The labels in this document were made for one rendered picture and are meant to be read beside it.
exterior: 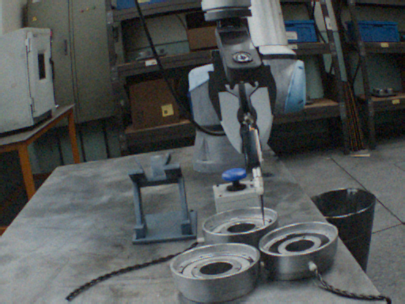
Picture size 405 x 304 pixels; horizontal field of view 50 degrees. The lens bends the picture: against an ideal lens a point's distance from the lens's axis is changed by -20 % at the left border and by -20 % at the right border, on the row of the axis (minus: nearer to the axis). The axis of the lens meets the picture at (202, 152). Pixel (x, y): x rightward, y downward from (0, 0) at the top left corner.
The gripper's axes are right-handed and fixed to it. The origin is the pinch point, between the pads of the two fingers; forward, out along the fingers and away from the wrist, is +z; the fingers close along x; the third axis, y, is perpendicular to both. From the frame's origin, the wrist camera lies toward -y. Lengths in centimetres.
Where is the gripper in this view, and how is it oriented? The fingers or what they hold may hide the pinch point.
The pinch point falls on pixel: (251, 144)
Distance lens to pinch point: 73.9
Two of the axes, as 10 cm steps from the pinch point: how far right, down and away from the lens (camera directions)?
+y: 0.0, -2.2, 9.8
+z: 1.4, 9.7, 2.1
